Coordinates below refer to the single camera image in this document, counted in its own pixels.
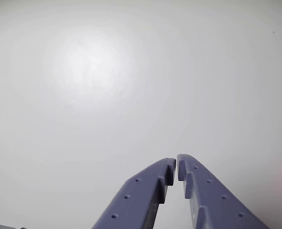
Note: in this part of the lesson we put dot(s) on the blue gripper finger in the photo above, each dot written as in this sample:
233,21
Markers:
136,198
214,205

